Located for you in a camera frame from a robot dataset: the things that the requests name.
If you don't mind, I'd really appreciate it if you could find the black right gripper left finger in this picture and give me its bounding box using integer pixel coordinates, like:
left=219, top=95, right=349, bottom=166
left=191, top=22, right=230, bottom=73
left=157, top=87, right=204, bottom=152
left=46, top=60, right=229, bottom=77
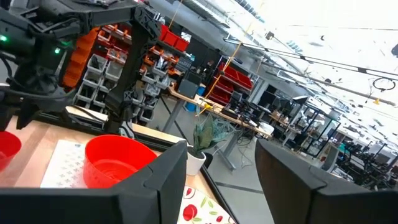
left=0, top=140, right=188, bottom=224

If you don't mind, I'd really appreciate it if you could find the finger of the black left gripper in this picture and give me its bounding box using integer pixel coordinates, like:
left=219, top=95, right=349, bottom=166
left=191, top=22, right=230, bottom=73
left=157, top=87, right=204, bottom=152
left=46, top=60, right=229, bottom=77
left=0, top=104, right=15, bottom=131
left=16, top=102, right=41, bottom=131

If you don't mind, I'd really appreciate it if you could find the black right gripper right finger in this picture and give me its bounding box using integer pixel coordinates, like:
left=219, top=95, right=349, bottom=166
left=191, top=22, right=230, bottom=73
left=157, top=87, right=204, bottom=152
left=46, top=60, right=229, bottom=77
left=254, top=138, right=398, bottom=224

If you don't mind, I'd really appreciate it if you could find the red plastic bowl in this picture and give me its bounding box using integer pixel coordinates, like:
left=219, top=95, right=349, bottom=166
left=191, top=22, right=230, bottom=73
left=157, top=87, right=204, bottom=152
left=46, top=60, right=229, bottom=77
left=0, top=131, right=22, bottom=172
left=82, top=134, right=158, bottom=189

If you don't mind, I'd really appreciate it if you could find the green bowl with floral inside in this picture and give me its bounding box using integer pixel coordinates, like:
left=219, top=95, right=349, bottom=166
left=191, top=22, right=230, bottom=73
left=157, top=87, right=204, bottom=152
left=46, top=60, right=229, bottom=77
left=176, top=185, right=238, bottom=224

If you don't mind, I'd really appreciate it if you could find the storage shelving with bins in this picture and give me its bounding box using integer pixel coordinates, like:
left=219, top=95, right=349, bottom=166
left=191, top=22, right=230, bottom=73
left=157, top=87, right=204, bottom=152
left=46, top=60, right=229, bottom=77
left=62, top=23, right=190, bottom=124

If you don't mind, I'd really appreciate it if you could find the white perforated metal shelf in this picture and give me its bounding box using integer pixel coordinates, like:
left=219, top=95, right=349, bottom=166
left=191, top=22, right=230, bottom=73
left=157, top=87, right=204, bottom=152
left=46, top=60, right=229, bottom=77
left=40, top=139, right=90, bottom=189

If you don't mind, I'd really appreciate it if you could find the white plant pot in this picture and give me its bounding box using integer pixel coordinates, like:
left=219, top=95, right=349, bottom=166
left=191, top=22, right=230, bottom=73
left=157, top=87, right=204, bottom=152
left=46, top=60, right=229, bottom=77
left=186, top=145, right=207, bottom=177

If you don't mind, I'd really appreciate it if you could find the white waste bin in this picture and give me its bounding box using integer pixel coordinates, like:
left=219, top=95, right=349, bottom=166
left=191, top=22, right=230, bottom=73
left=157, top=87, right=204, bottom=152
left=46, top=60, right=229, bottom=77
left=259, top=121, right=275, bottom=136

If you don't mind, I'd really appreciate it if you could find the green snake plant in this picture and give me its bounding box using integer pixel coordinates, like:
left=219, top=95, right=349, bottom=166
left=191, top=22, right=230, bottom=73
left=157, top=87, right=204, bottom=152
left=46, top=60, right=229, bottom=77
left=189, top=114, right=237, bottom=158

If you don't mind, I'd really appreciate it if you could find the black studio softbox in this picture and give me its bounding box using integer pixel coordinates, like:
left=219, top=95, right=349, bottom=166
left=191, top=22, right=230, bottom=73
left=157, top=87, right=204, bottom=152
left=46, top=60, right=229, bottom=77
left=291, top=95, right=309, bottom=105

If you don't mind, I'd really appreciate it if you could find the blue bin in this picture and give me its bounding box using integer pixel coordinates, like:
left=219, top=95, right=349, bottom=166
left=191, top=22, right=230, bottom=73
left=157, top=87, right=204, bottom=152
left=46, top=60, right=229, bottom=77
left=185, top=86, right=206, bottom=112

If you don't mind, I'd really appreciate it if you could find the long wooden desk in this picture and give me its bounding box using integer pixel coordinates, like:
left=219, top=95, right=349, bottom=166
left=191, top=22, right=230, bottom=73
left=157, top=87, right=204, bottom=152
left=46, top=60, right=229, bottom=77
left=161, top=85, right=273, bottom=170

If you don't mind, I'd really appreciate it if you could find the rack with red bins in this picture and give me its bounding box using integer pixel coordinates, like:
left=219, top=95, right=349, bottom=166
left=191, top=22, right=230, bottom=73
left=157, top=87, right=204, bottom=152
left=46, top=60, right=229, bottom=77
left=208, top=62, right=254, bottom=106

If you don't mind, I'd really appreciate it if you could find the yellow hanging cable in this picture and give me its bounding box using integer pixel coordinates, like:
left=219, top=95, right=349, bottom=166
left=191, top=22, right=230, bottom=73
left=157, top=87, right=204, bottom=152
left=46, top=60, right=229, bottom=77
left=195, top=27, right=249, bottom=116

